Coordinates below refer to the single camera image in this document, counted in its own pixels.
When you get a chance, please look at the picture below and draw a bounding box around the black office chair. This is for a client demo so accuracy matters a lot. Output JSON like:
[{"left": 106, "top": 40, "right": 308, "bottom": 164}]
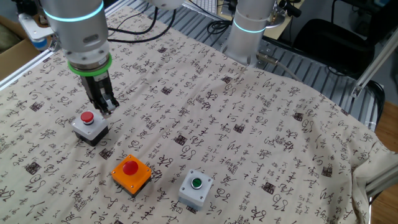
[{"left": 292, "top": 18, "right": 376, "bottom": 78}]

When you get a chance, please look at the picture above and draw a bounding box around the orange box red mushroom button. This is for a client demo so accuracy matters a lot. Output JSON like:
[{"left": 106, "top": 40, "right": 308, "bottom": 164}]
[{"left": 111, "top": 154, "right": 152, "bottom": 198}]

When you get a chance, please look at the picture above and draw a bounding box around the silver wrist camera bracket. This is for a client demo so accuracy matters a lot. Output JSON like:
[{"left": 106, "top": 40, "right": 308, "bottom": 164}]
[{"left": 12, "top": 0, "right": 56, "bottom": 52}]

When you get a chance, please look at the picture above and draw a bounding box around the black coiled cable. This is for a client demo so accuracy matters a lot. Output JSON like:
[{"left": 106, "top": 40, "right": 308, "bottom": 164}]
[{"left": 206, "top": 18, "right": 233, "bottom": 37}]

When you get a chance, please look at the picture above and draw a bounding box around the white computer keyboard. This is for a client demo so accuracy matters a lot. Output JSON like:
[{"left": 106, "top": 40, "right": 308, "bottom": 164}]
[{"left": 183, "top": 0, "right": 218, "bottom": 15}]

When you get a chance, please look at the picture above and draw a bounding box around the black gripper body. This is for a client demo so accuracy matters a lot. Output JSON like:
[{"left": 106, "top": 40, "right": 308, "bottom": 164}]
[{"left": 80, "top": 72, "right": 114, "bottom": 106}]

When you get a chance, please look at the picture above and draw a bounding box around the grey box green button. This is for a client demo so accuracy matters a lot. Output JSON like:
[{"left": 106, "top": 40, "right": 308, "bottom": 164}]
[{"left": 178, "top": 169, "right": 214, "bottom": 212}]

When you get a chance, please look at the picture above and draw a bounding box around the aluminium frame post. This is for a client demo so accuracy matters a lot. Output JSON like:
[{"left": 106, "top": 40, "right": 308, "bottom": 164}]
[
  {"left": 351, "top": 29, "right": 398, "bottom": 99},
  {"left": 365, "top": 164, "right": 398, "bottom": 200}
]

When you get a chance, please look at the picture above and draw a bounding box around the brown cardboard box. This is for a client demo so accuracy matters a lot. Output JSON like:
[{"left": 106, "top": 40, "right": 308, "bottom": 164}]
[{"left": 0, "top": 15, "right": 43, "bottom": 82}]

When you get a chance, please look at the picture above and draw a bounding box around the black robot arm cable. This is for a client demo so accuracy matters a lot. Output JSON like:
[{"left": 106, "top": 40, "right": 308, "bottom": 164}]
[{"left": 107, "top": 6, "right": 178, "bottom": 44}]

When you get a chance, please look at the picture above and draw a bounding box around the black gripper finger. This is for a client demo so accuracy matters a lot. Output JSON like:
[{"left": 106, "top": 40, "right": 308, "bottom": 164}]
[
  {"left": 92, "top": 102, "right": 106, "bottom": 118},
  {"left": 101, "top": 92, "right": 121, "bottom": 117}
]

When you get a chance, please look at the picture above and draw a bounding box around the white black box red button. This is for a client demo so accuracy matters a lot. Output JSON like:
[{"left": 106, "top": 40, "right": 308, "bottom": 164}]
[{"left": 70, "top": 111, "right": 109, "bottom": 147}]

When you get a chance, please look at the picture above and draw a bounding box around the grey cable with metal plug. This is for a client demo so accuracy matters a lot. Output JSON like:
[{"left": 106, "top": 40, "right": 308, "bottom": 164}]
[{"left": 256, "top": 52, "right": 304, "bottom": 83}]

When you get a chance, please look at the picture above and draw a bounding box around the beige calligraphy print tablecloth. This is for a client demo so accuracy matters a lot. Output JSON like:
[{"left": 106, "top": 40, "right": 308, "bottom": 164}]
[{"left": 0, "top": 6, "right": 398, "bottom": 224}]

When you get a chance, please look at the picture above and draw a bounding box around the black cylinder handle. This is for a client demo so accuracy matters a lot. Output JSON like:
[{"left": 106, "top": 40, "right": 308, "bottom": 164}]
[{"left": 278, "top": 0, "right": 302, "bottom": 18}]

